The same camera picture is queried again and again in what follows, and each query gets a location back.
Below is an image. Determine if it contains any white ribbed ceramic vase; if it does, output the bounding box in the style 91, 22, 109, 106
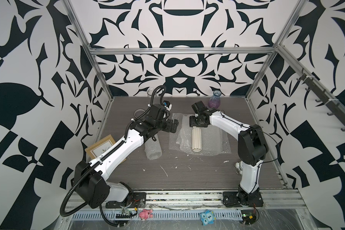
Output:
192, 127, 202, 152

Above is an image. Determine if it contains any purple blue glass vase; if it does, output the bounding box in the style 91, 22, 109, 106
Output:
208, 90, 222, 109

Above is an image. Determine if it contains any bubble wrap around vase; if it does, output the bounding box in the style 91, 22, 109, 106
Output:
169, 113, 232, 154

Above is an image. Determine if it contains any bubble-wrapped roll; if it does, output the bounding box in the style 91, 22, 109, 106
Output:
144, 134, 163, 161

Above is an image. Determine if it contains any clear glass vase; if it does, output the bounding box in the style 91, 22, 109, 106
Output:
147, 88, 154, 99

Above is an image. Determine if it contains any bubble-wrapped cylinder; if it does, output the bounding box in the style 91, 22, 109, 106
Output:
177, 115, 222, 156

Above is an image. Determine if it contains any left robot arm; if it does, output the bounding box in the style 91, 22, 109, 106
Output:
59, 85, 179, 217

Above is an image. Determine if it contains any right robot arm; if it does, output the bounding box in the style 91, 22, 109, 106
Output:
189, 101, 269, 200

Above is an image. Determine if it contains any brown tape roll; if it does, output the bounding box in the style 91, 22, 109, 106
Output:
134, 109, 145, 118

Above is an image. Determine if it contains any white alarm clock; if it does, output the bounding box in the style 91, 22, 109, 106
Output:
235, 162, 242, 175

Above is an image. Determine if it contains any pink toy figure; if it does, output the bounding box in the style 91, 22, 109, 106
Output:
139, 209, 153, 221

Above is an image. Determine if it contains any blue toy figure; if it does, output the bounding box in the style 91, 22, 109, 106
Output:
199, 210, 216, 226

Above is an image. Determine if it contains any left circuit board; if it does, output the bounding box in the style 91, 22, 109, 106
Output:
115, 209, 138, 219

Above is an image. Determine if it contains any circuit board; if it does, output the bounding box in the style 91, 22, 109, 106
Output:
240, 209, 259, 226
115, 209, 138, 219

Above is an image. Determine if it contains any right circuit board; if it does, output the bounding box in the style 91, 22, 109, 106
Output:
240, 209, 259, 226

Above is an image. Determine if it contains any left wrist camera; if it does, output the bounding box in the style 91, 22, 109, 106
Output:
163, 100, 172, 111

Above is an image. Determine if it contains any wooden picture frame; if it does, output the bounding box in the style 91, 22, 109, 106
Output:
85, 135, 116, 160

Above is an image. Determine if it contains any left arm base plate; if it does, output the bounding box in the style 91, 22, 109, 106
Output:
105, 192, 146, 209

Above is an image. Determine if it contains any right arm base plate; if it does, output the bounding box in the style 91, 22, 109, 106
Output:
222, 190, 264, 208

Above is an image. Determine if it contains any white perforated cable duct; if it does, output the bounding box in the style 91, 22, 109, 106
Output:
72, 209, 242, 221

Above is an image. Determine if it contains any black corrugated cable hose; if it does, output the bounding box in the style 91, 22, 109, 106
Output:
99, 204, 127, 228

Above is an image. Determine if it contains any black hook rail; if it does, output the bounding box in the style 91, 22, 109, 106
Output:
297, 68, 345, 132

